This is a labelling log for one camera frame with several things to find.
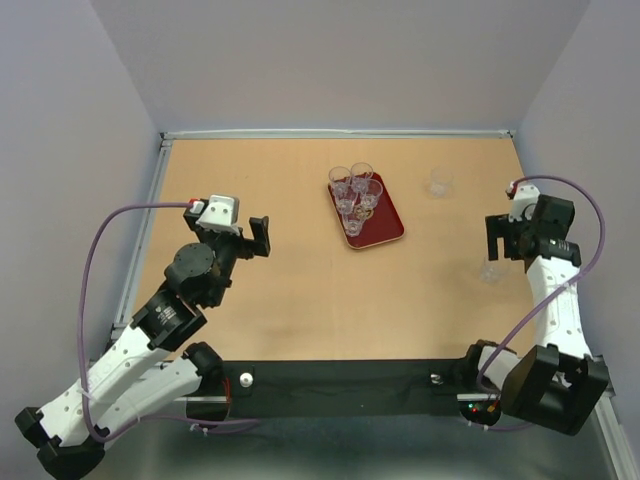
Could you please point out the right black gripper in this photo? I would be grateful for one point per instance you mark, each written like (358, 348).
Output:
(499, 226)

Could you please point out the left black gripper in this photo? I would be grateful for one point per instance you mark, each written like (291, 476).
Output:
(259, 226)

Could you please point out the clear faceted glass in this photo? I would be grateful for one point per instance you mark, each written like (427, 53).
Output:
(339, 180)

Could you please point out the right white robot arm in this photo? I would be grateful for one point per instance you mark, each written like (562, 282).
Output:
(557, 383)

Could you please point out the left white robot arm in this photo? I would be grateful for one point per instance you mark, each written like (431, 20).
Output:
(151, 363)

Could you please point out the red lacquer tray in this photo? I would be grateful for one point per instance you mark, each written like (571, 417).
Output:
(383, 226)

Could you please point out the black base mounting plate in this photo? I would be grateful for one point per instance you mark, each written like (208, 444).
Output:
(347, 388)

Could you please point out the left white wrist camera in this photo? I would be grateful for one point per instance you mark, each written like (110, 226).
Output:
(218, 213)

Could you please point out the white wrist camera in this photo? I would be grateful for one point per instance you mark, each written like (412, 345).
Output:
(218, 213)
(524, 197)

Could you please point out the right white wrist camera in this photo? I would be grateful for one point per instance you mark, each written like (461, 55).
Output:
(524, 197)

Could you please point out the left aluminium side rail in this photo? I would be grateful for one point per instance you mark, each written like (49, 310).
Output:
(129, 289)

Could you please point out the aluminium table edge rail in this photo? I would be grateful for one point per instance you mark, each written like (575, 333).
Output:
(335, 134)

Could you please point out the right aluminium front rail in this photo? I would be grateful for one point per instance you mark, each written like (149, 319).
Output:
(624, 465)

